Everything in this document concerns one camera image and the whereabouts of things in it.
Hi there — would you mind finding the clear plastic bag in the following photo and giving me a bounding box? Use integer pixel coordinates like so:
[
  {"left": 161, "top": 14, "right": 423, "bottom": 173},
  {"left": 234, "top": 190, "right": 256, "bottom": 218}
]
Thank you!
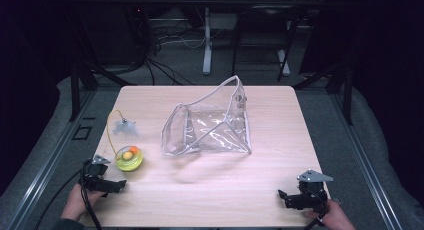
[{"left": 161, "top": 74, "right": 253, "bottom": 157}]

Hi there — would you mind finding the person's left hand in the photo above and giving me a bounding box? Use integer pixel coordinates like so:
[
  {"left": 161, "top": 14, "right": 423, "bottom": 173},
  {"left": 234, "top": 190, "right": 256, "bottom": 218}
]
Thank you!
[{"left": 60, "top": 183, "right": 107, "bottom": 222}]

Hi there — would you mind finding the bundle of floor cables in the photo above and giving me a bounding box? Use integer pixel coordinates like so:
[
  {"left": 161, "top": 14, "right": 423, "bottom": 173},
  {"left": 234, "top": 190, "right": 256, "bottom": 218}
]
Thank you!
[{"left": 142, "top": 9, "right": 222, "bottom": 87}]

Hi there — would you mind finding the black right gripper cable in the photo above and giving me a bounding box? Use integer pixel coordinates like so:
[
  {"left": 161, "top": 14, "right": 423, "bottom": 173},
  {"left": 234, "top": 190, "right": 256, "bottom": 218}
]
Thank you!
[{"left": 303, "top": 188, "right": 330, "bottom": 230}]

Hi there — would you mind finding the person's right hand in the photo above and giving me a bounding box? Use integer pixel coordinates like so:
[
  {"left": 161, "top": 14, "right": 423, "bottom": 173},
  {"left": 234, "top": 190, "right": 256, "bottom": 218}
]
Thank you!
[{"left": 303, "top": 198, "right": 357, "bottom": 230}]

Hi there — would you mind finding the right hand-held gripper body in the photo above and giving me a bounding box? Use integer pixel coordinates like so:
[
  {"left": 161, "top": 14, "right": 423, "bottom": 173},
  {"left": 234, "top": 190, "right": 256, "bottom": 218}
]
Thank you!
[{"left": 288, "top": 169, "right": 334, "bottom": 214}]

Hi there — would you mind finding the black metal frame stand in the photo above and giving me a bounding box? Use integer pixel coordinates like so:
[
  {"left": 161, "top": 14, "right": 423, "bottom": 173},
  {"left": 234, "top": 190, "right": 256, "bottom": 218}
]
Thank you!
[
  {"left": 67, "top": 55, "right": 138, "bottom": 122},
  {"left": 291, "top": 57, "right": 355, "bottom": 126}
]

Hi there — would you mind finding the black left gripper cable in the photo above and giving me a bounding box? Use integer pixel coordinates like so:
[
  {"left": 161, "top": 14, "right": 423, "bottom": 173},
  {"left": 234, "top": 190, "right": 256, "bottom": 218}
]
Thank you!
[{"left": 33, "top": 159, "right": 103, "bottom": 230}]

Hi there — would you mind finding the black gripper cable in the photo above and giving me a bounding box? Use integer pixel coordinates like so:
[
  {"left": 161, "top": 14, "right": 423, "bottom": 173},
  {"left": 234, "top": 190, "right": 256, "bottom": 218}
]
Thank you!
[
  {"left": 303, "top": 188, "right": 330, "bottom": 230},
  {"left": 33, "top": 159, "right": 103, "bottom": 230}
]

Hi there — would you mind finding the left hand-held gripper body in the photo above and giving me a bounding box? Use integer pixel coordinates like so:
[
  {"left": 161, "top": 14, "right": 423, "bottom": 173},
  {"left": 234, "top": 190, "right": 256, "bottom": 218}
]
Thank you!
[{"left": 79, "top": 154, "right": 116, "bottom": 193}]

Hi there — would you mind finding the yellow-green feather cat toy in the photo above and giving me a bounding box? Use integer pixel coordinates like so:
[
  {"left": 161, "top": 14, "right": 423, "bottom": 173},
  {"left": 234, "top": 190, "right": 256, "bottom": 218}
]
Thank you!
[{"left": 106, "top": 109, "right": 145, "bottom": 173}]

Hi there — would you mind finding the aluminium floor rail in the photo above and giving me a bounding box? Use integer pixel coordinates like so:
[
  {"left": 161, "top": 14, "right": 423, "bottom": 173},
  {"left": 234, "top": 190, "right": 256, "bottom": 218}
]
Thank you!
[
  {"left": 327, "top": 89, "right": 404, "bottom": 230},
  {"left": 5, "top": 89, "right": 98, "bottom": 230}
]

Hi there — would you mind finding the black chair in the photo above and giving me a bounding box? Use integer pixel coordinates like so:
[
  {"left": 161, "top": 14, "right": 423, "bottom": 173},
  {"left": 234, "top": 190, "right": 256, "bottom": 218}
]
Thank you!
[{"left": 231, "top": 4, "right": 300, "bottom": 83}]

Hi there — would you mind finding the black computer tower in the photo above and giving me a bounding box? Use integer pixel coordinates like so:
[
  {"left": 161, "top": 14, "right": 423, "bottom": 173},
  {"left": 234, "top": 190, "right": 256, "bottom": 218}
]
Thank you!
[{"left": 78, "top": 1, "right": 150, "bottom": 66}]

